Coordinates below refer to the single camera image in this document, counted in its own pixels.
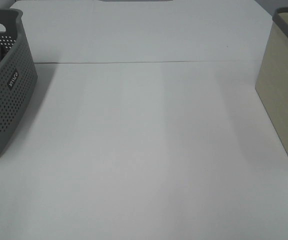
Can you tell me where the grey perforated plastic basket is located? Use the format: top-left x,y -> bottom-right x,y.
0,8 -> 38,155

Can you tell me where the beige basket with grey rim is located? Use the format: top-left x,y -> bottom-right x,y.
255,7 -> 288,156

